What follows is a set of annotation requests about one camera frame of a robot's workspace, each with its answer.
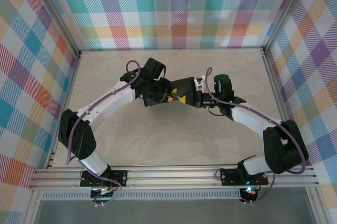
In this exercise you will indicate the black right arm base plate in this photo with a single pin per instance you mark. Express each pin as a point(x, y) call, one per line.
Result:
point(229, 176)

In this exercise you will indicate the aluminium corner post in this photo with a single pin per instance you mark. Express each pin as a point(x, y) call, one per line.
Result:
point(287, 11)
point(58, 11)

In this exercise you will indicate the wide aluminium base rail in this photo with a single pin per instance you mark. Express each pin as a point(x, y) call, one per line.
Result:
point(171, 178)

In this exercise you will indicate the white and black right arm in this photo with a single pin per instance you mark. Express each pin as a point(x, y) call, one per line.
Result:
point(284, 147)

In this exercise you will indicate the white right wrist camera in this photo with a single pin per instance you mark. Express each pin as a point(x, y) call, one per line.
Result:
point(199, 82)

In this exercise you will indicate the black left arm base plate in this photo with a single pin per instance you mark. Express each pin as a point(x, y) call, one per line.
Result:
point(119, 176)

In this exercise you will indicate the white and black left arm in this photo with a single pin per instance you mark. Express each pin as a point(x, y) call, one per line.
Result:
point(79, 134)

